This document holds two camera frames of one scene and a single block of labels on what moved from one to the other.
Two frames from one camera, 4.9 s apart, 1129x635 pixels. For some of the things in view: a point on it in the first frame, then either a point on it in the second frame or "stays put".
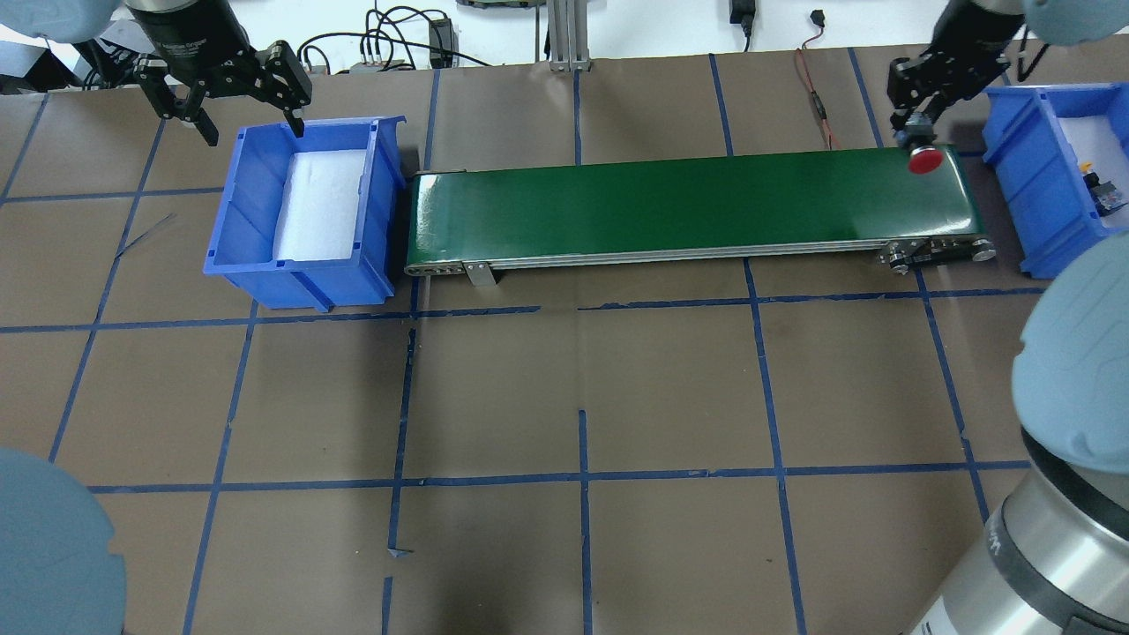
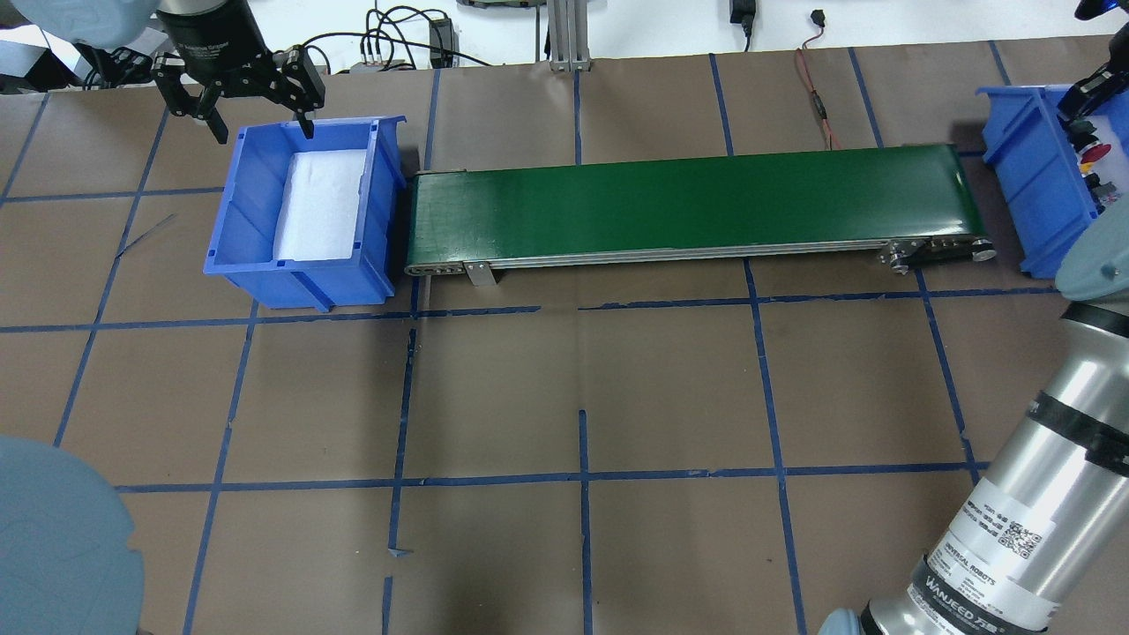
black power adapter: (443, 43) stays put
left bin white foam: (318, 209) stays put
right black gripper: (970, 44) -> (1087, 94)
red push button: (925, 160) -> (1087, 147)
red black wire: (818, 18) stays put
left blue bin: (246, 204) stays put
